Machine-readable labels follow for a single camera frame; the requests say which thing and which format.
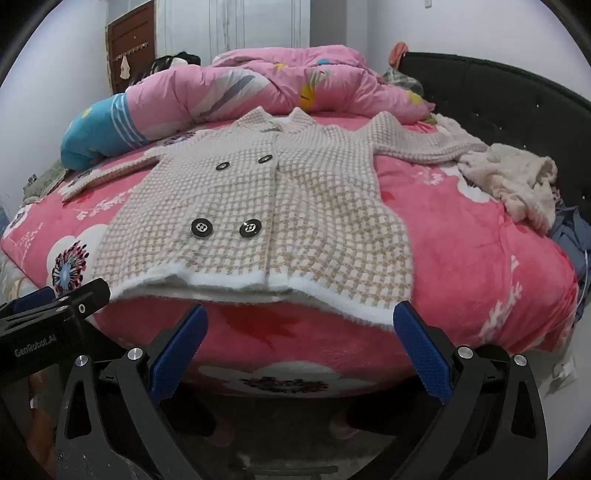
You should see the black padded headboard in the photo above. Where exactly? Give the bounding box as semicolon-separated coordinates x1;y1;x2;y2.
399;51;591;217

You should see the blue-grey cloth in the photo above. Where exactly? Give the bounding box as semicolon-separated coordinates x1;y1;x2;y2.
549;203;591;287

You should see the grey-green garment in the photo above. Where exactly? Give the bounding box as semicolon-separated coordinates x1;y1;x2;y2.
383;65;426;97

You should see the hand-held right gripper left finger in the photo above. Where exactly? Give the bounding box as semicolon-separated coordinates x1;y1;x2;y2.
55;304;208;480

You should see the beige checked knit cardigan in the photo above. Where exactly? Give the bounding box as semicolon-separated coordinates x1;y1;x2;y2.
60;106;490;330

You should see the dark clothing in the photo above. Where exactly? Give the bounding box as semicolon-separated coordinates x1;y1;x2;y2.
129;52;202;86

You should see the cream fluffy garment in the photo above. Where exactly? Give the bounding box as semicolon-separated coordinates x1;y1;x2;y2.
434;113;559;234

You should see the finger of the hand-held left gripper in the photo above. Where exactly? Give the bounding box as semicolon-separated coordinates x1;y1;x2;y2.
0;278;112;324

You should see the white charger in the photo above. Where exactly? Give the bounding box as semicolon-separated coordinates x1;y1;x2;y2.
551;357;578;386

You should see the pink and blue quilt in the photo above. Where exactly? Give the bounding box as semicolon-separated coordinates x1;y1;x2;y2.
60;45;437;171

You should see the grey patterned cloth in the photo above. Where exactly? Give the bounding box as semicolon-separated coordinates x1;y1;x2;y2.
23;159;70;204

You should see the pink floral blanket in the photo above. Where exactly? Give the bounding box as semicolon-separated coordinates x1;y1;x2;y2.
0;111;580;398

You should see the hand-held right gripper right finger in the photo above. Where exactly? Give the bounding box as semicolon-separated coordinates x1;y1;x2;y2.
392;300;550;480

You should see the white panelled door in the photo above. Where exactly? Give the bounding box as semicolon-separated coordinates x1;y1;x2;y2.
208;0;310;65

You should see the brown wooden door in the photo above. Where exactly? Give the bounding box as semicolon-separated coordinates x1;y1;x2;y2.
105;0;155;95

